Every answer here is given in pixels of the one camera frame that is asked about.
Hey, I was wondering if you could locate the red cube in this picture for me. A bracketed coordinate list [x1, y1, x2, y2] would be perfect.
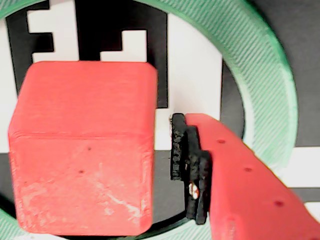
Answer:
[7, 60, 159, 237]

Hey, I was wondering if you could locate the checkerboard marker mat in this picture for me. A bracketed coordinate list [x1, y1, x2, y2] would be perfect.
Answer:
[0, 0, 320, 240]

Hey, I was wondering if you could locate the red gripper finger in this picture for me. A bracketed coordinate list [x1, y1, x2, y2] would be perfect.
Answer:
[169, 112, 320, 240]

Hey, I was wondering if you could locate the green ring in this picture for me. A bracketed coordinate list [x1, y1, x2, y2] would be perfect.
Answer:
[0, 0, 300, 240]

